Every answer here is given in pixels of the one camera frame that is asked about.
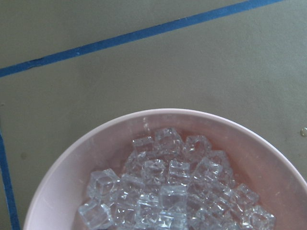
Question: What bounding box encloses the pile of clear ice cubes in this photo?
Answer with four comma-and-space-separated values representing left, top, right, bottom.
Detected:
78, 128, 275, 230

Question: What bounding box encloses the pink bowl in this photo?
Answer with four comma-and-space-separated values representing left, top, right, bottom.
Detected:
24, 109, 307, 230

